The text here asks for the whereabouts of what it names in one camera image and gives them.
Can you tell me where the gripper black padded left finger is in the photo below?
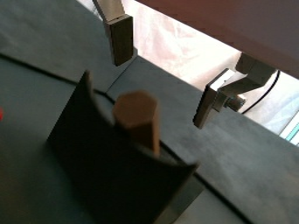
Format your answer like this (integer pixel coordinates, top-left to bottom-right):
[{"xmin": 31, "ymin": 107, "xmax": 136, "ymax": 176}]
[{"xmin": 92, "ymin": 0, "xmax": 134, "ymax": 66}]

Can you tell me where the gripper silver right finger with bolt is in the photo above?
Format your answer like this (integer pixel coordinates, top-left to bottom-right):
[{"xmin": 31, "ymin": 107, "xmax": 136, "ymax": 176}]
[{"xmin": 192, "ymin": 53, "xmax": 276, "ymax": 129}]

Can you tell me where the brown hexagon peg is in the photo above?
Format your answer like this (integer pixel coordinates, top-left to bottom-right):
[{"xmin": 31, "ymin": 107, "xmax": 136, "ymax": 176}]
[{"xmin": 112, "ymin": 90, "xmax": 160, "ymax": 156}]

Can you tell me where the red shape sorter board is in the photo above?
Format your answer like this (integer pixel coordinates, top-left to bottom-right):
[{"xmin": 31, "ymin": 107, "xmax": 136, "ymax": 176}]
[{"xmin": 0, "ymin": 107, "xmax": 4, "ymax": 122}]

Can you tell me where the black camera cable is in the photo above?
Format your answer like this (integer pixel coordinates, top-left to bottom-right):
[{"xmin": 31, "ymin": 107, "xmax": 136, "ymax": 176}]
[{"xmin": 240, "ymin": 69, "xmax": 283, "ymax": 116}]

